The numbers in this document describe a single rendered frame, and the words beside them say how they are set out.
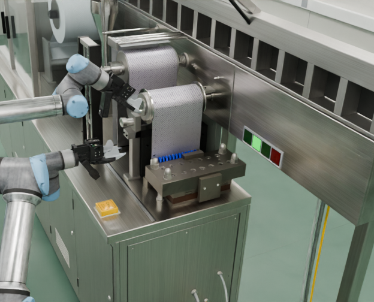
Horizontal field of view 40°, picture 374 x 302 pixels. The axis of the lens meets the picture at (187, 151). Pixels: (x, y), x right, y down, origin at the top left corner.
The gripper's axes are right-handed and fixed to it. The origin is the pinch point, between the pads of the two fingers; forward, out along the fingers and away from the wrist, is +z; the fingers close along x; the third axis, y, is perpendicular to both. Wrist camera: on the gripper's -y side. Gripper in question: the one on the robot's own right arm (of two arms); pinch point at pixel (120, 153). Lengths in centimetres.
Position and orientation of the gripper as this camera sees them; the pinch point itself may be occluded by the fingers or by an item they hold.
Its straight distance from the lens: 210.0
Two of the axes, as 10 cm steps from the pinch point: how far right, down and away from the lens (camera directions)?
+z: 8.7, -1.9, 4.5
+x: -4.9, -4.3, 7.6
